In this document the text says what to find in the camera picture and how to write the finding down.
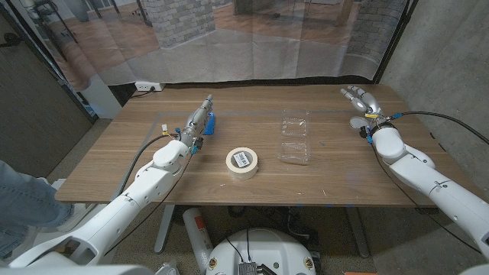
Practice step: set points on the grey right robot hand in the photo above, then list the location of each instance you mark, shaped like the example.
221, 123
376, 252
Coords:
366, 103

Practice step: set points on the clear plastic clamshell container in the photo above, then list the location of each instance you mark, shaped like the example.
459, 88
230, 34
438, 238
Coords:
294, 153

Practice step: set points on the black wall hook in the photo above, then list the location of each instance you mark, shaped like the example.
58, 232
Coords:
10, 39

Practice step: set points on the blue block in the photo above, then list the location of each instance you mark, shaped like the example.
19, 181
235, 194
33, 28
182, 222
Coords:
210, 126

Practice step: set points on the white power strip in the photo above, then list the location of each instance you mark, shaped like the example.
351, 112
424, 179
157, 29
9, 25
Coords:
147, 86

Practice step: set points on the clear plastic bag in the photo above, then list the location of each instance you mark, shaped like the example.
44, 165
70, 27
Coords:
167, 269

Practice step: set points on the grey table leg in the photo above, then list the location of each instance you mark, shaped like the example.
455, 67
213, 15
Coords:
358, 233

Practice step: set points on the perforated wall panel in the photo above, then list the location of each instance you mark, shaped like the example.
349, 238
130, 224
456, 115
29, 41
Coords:
34, 122

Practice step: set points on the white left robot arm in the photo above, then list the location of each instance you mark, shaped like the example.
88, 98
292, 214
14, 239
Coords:
126, 202

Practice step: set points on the white table leg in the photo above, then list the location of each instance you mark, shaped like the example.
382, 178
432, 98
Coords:
165, 229

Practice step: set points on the white jar lid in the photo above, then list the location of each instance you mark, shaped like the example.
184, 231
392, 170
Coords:
357, 122

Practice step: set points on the white board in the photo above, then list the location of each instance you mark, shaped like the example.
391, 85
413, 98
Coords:
101, 99

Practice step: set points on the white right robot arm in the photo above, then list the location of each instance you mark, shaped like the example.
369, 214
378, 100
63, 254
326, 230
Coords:
439, 187

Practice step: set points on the white robot torso base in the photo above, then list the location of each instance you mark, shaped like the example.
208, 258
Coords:
263, 248

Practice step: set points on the printed room backdrop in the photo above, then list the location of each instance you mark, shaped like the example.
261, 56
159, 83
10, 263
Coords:
229, 49

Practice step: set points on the masking tape roll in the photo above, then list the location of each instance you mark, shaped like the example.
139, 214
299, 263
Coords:
230, 166

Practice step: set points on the black slanted frame pole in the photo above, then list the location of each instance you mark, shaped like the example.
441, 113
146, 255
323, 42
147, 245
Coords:
38, 49

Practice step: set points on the person leg in jeans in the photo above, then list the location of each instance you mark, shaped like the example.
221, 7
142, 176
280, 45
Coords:
26, 202

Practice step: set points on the black backdrop stand pole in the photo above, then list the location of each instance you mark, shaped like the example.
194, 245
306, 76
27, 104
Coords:
395, 40

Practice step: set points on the white cylinder with orange label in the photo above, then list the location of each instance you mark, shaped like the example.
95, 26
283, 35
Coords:
198, 237

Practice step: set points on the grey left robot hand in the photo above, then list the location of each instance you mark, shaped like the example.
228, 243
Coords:
195, 126

